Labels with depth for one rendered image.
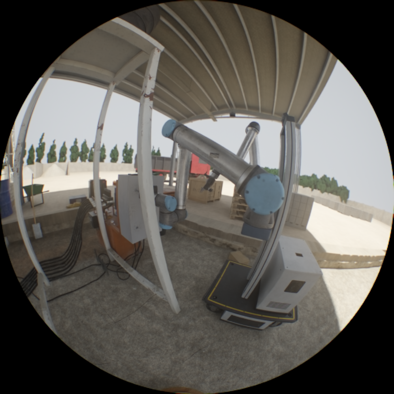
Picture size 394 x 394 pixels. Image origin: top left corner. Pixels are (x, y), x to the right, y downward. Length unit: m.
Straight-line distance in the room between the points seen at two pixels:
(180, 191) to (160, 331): 1.28
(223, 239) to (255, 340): 1.79
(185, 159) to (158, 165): 8.75
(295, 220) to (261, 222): 2.92
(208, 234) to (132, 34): 2.94
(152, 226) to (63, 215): 2.81
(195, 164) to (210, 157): 10.09
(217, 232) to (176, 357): 2.05
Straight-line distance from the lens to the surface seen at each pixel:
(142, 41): 1.32
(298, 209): 3.47
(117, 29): 1.32
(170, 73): 4.13
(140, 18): 1.58
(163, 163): 9.61
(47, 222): 3.36
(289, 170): 0.78
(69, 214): 3.27
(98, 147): 1.51
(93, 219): 2.00
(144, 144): 0.67
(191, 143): 0.59
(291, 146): 0.82
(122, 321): 1.44
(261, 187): 0.42
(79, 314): 1.65
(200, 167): 10.84
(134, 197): 1.02
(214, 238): 2.33
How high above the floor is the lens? 1.31
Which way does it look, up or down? 11 degrees down
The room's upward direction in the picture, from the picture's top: 7 degrees clockwise
